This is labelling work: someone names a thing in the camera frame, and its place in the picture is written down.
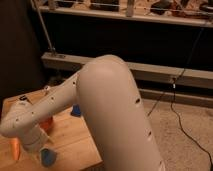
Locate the black power cable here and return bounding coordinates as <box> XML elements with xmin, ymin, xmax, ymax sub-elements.
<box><xmin>146</xmin><ymin>26</ymin><xmax>213</xmax><ymax>164</ymax></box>

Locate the orange bowl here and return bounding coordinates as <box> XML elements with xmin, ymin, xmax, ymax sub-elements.
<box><xmin>39</xmin><ymin>117</ymin><xmax>53</xmax><ymax>131</ymax></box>

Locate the orange toy carrot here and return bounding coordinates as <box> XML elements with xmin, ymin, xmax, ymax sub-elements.
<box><xmin>10</xmin><ymin>138</ymin><xmax>20</xmax><ymax>161</ymax></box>

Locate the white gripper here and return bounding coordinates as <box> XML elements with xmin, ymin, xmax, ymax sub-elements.
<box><xmin>20</xmin><ymin>128</ymin><xmax>48</xmax><ymax>153</ymax></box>

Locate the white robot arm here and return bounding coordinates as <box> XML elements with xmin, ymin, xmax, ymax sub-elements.
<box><xmin>0</xmin><ymin>55</ymin><xmax>166</xmax><ymax>171</ymax></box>

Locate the blue ceramic cup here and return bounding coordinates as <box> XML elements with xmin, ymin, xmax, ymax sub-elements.
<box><xmin>40</xmin><ymin>148</ymin><xmax>57</xmax><ymax>167</ymax></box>

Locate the black rectangular device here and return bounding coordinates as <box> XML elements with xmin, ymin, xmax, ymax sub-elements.
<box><xmin>19</xmin><ymin>95</ymin><xmax>27</xmax><ymax>101</ymax></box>

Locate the white plastic bottle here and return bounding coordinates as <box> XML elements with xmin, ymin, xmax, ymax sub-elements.
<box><xmin>44</xmin><ymin>85</ymin><xmax>50</xmax><ymax>92</ymax></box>

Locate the blue eraser block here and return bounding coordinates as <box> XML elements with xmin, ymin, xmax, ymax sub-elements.
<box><xmin>71</xmin><ymin>105</ymin><xmax>81</xmax><ymax>117</ymax></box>

